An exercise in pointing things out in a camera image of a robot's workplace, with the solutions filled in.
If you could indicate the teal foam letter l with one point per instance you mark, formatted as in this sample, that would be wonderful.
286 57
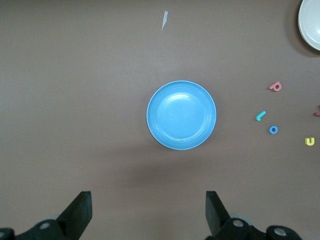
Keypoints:
260 116

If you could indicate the blue foam letter o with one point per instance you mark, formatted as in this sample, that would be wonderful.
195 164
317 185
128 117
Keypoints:
270 130

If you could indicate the red foam letter l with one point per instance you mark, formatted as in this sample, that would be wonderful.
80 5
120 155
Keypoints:
317 114

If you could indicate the beige plate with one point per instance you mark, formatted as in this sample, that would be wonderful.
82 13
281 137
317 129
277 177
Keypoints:
311 22

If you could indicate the brown table cover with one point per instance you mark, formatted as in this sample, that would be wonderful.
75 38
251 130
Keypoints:
75 100

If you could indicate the blue plate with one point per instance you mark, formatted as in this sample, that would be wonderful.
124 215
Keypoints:
181 115

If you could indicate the white paper scrap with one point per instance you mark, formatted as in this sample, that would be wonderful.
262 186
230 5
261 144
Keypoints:
164 21

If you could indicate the pink foam letter p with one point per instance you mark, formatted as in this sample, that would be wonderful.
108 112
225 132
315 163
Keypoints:
273 87

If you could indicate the yellow foam letter n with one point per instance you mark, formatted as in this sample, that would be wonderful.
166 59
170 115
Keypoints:
310 143

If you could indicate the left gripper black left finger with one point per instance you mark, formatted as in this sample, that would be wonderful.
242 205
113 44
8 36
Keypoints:
77 215

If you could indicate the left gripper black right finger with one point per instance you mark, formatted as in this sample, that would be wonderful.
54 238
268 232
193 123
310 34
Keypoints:
215 215

